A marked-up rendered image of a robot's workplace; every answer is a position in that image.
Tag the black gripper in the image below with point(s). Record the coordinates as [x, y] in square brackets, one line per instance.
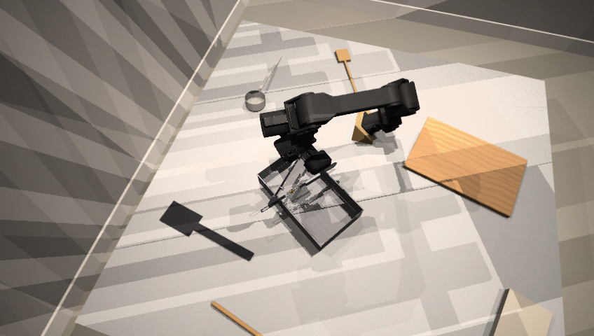
[317, 161]

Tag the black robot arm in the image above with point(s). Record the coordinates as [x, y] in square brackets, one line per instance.
[393, 101]

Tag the grey saucepan with long thin handle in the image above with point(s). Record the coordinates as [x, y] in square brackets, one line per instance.
[255, 99]

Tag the grey rectangular roasting tin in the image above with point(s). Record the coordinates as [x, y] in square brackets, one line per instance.
[321, 210]

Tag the black spatula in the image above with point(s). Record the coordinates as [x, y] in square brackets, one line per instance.
[186, 221]

